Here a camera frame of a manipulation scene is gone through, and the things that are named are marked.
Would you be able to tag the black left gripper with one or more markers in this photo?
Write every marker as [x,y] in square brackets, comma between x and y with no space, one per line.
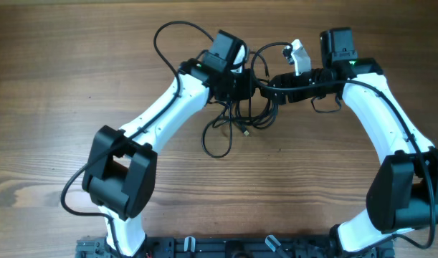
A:
[250,88]

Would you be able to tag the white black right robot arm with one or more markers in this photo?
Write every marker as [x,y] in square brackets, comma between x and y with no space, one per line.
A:
[403,196]

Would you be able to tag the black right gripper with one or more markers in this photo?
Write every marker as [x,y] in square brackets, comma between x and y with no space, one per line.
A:
[281,99]

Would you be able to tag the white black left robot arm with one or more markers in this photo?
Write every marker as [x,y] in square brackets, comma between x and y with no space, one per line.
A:
[121,169]

